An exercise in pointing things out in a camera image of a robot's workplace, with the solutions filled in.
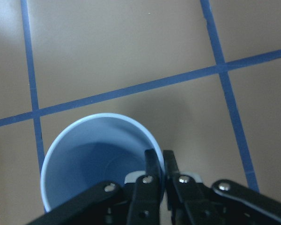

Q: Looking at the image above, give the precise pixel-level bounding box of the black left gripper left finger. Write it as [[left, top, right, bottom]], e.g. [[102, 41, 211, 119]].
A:
[[126, 149, 161, 225]]

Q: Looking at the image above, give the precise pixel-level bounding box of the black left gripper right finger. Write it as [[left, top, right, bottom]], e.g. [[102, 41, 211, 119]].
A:
[[163, 150, 215, 225]]

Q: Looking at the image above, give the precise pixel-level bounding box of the light blue plastic cup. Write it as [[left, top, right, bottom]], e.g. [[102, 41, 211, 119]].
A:
[[40, 113, 164, 212]]

